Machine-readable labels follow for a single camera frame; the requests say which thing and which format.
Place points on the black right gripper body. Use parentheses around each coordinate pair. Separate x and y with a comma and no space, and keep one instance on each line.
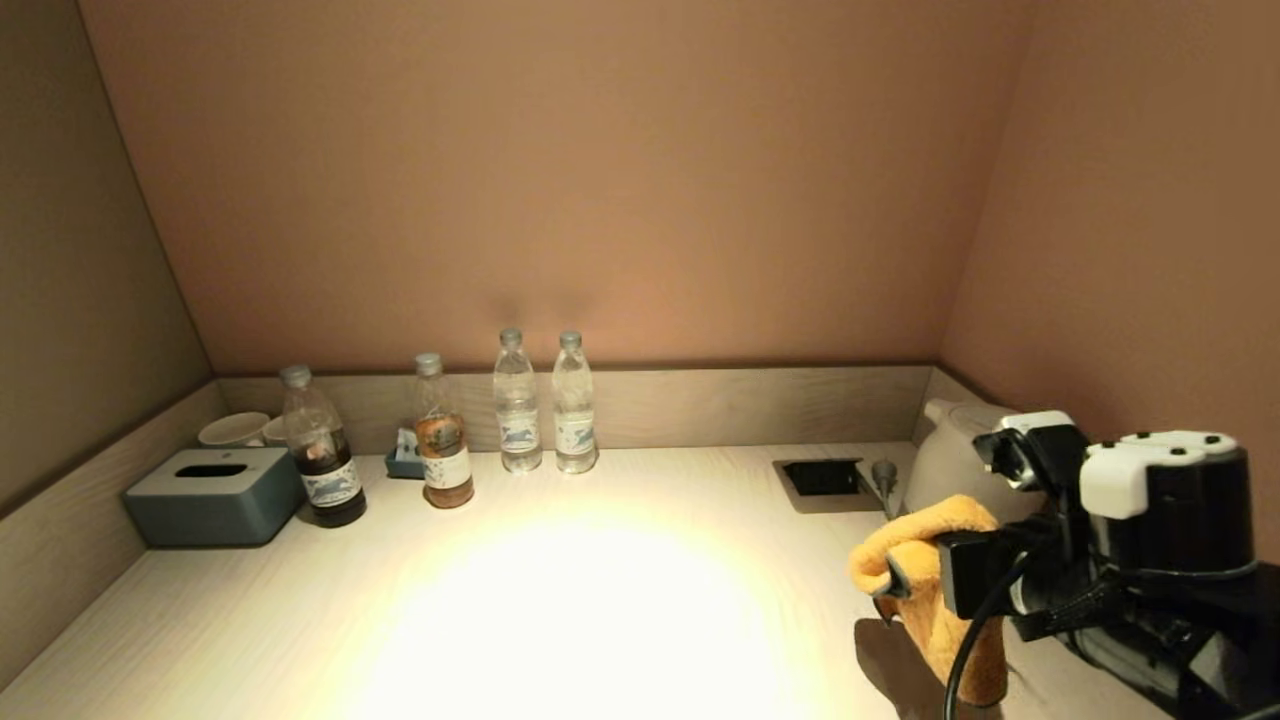
(985,575)

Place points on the orange microfibre cloth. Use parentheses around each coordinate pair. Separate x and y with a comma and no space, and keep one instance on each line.
(960,640)

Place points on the red and black right arm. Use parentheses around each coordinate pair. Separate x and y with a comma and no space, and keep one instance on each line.
(1180,640)

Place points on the white electric kettle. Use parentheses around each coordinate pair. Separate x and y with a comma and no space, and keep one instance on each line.
(950,460)

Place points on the recessed black power socket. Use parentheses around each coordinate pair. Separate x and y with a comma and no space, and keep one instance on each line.
(822,479)

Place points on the clear water bottle blue label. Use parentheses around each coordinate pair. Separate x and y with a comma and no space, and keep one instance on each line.
(573,418)
(517,418)

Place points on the plastic bottle amber liquid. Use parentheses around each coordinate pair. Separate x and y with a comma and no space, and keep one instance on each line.
(445,465)

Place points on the small blue sachet tray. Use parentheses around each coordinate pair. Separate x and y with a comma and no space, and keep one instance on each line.
(401,468)

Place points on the white tea sachets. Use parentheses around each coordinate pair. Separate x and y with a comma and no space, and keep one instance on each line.
(406,443)

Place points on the plastic bottle dark liquid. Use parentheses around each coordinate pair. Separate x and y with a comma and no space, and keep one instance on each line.
(333,483)

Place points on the white ceramic cup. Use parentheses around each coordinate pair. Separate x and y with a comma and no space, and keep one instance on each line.
(233,429)
(275,432)

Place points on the blue-grey tissue box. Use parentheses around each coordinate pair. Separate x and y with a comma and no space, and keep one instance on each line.
(210,503)

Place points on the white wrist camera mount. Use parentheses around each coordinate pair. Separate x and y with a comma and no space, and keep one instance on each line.
(1170,500)

